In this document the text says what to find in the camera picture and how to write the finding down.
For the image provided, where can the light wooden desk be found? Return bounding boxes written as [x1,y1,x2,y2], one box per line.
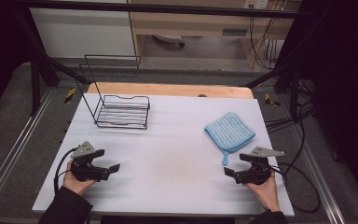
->
[127,0,302,68]

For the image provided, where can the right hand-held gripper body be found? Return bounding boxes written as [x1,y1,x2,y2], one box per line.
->
[234,146,285,186]

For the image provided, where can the hanging cable bundle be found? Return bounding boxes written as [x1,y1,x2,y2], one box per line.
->
[250,15,285,70]

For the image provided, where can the black floor cables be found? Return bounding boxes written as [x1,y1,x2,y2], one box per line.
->
[265,77,317,133]

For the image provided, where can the white wall outlet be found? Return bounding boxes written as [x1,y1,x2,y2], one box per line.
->
[243,0,269,9]

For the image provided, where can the blue striped cloth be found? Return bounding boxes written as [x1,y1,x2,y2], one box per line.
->
[203,111,256,166]

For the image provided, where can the black metal frame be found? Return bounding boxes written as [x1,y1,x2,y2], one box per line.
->
[10,0,315,118]

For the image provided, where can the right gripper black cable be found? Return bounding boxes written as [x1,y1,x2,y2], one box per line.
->
[271,162,322,214]

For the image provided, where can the person's left hand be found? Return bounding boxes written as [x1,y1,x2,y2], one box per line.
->
[62,158,97,197]

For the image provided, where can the aluminium floor rail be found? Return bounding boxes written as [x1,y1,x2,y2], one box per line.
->
[292,124,347,224]
[0,90,55,213]

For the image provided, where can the white cabinet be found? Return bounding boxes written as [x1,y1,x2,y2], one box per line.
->
[29,7,136,59]

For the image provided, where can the yellow black floor tape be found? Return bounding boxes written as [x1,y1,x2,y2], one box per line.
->
[264,92,281,107]
[63,87,77,105]

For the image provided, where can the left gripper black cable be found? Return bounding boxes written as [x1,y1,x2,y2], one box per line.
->
[53,147,78,195]

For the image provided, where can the black curtain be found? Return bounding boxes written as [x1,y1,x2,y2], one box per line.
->
[279,0,358,203]

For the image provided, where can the black wire rack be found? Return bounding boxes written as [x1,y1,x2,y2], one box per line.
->
[78,54,151,130]

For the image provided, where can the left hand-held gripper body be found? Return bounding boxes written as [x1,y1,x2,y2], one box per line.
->
[70,140,111,183]

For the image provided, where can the white table mat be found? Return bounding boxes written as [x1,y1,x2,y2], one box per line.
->
[32,92,296,217]

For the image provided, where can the office chair base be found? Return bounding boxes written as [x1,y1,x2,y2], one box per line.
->
[152,34,186,49]

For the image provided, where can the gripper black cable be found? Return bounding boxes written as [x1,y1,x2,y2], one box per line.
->
[53,147,78,195]
[271,162,322,214]

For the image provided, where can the person's right hand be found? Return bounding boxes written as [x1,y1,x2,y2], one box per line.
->
[245,172,281,213]

